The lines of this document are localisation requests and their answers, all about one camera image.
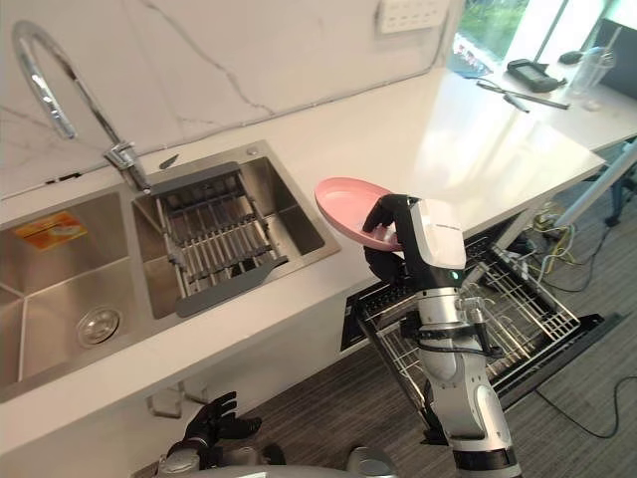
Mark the round chrome sink button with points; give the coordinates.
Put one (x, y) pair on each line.
(252, 151)

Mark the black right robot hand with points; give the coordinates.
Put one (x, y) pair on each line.
(438, 239)

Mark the black dishwasher door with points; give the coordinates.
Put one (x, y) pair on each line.
(572, 348)

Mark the black computer mouse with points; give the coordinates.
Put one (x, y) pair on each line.
(569, 57)

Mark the long black stick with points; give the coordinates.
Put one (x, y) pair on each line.
(527, 94)

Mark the dark monitor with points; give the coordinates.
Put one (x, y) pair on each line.
(619, 45)

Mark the black flat device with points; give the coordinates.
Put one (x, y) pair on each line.
(535, 74)

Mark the pink plate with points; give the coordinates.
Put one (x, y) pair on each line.
(343, 204)

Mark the stainless steel double sink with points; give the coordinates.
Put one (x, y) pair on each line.
(60, 279)

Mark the clear plastic cup with straw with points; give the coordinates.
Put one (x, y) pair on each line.
(589, 74)

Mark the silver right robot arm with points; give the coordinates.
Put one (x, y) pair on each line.
(468, 398)

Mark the white table leg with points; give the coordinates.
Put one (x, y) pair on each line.
(597, 184)

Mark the grey sink drain rack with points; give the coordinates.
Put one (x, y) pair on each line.
(224, 239)

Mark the chrome gooseneck faucet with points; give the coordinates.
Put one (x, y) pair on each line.
(35, 70)

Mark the grey robot torso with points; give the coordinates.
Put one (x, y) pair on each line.
(368, 460)

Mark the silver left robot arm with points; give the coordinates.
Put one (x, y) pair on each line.
(174, 465)

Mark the round sink drain strainer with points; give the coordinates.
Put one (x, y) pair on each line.
(98, 326)

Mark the white wall outlet panel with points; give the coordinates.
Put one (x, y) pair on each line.
(410, 15)

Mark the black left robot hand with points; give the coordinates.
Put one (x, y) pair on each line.
(219, 423)

